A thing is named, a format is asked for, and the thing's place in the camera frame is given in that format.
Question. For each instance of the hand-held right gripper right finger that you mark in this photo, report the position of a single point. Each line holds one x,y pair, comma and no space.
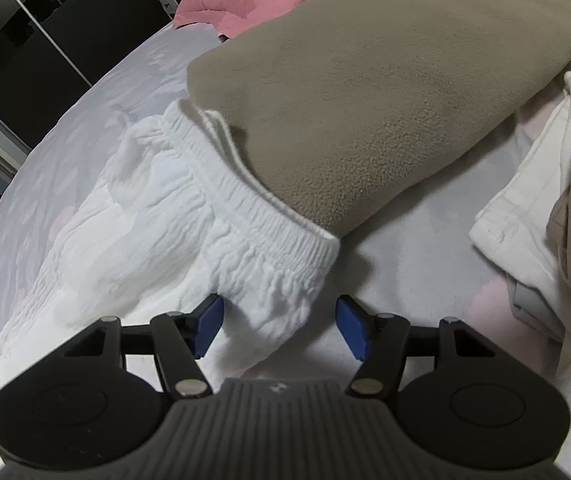
353,327

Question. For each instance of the beige fleece blanket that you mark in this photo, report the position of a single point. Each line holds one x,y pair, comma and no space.
390,85

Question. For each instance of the white cotton garment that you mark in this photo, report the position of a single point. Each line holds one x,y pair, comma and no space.
525,210

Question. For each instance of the grey cloth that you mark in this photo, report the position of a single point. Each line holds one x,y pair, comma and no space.
535,310

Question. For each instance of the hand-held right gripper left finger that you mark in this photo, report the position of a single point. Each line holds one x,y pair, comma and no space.
209,327

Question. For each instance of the dark sliding wardrobe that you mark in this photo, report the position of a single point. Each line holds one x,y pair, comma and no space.
25,20

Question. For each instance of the white crinkled pants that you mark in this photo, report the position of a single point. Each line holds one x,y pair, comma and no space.
165,220

